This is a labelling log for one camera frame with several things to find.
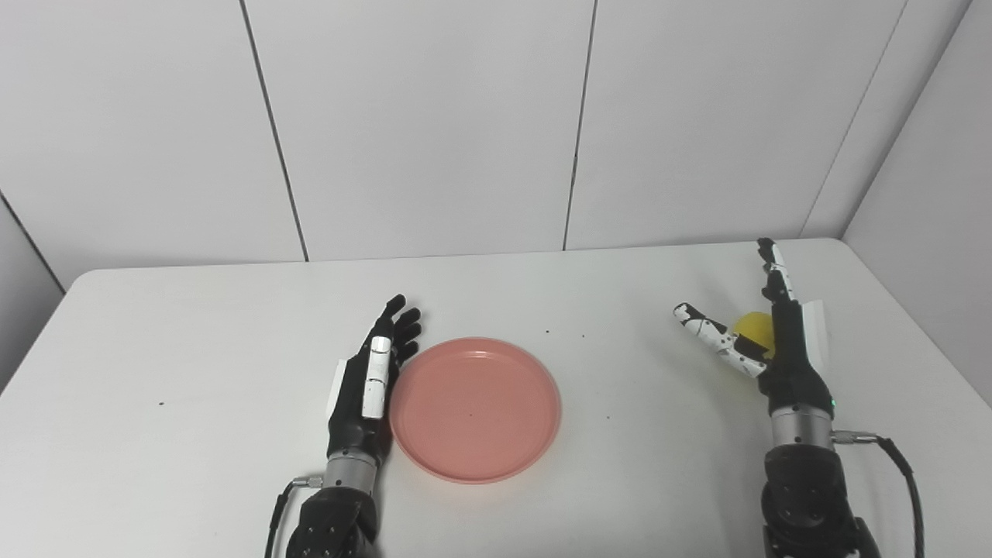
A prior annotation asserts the pink round plate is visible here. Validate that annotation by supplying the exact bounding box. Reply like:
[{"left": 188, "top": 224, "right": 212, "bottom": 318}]
[{"left": 389, "top": 337, "right": 563, "bottom": 485}]

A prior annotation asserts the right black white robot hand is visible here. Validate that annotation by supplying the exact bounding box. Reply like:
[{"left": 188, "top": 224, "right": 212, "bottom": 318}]
[{"left": 673, "top": 238, "right": 835, "bottom": 420}]

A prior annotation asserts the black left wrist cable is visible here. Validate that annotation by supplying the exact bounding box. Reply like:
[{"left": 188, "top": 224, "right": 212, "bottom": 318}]
[{"left": 264, "top": 476, "right": 325, "bottom": 558}]

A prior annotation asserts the yellow lemon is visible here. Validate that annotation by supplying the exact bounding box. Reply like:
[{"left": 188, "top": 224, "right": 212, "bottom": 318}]
[{"left": 732, "top": 312, "right": 776, "bottom": 362}]

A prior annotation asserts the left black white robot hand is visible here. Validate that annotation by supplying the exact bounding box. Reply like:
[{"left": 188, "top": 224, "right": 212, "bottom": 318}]
[{"left": 326, "top": 294, "right": 422, "bottom": 466}]

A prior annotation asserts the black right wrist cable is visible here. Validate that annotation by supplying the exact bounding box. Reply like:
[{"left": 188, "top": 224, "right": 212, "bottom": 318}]
[{"left": 832, "top": 429, "right": 927, "bottom": 558}]

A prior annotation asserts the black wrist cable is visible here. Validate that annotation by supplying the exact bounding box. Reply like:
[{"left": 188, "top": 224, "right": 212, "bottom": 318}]
[
  {"left": 832, "top": 429, "right": 927, "bottom": 558},
  {"left": 264, "top": 476, "right": 325, "bottom": 558}
]

